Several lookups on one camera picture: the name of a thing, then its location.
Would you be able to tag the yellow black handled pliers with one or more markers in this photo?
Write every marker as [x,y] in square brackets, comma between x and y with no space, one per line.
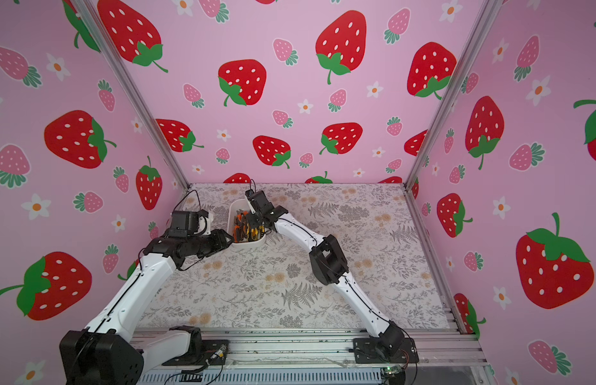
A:
[255,231]

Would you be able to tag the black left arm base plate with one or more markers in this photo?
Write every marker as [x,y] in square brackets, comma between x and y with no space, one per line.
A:
[208,352]

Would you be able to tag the orange handled pliers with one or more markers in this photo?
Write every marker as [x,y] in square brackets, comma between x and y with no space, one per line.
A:
[239,233]

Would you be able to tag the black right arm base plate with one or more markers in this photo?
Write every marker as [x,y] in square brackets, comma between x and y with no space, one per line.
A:
[374,351]

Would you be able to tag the white plastic storage box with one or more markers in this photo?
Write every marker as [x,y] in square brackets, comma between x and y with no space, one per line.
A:
[241,204]

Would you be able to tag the aluminium rail frame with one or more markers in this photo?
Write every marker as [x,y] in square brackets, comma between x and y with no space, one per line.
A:
[324,356]

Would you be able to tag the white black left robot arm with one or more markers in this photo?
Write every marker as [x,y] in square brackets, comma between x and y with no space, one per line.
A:
[102,353]

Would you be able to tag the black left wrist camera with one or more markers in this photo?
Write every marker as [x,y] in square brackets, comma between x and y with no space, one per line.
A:
[185,224]

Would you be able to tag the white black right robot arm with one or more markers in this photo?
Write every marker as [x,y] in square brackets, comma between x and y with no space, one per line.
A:
[331,268]

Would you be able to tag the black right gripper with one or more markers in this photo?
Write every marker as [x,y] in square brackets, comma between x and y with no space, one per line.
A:
[254,217]

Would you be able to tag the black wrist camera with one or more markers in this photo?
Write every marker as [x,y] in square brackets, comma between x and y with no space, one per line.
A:
[257,201]
[185,224]

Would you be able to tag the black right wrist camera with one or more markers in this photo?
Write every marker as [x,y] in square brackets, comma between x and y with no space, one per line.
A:
[257,201]

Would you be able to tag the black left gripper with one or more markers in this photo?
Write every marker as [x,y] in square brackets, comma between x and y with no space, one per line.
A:
[219,241]

